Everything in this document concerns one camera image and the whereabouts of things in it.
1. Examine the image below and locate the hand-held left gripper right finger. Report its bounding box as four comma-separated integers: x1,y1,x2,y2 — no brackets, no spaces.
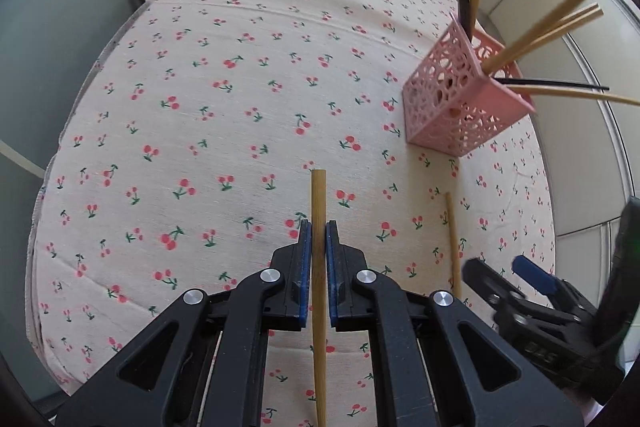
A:
325,220,584,427

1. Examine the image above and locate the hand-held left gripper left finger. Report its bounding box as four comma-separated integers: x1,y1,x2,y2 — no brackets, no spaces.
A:
54,218,314,427

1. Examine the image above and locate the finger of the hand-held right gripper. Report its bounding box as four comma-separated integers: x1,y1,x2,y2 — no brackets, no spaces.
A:
461,257,533,325
511,255,599,319

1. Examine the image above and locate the cherry print tablecloth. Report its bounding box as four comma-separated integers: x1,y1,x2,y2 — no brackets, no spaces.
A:
25,0,558,427

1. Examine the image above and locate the pink perforated utensil holder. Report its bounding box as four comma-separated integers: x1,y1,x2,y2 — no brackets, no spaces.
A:
402,12,538,158

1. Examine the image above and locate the thin black chopstick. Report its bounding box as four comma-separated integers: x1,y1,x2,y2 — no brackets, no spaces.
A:
492,77,612,90

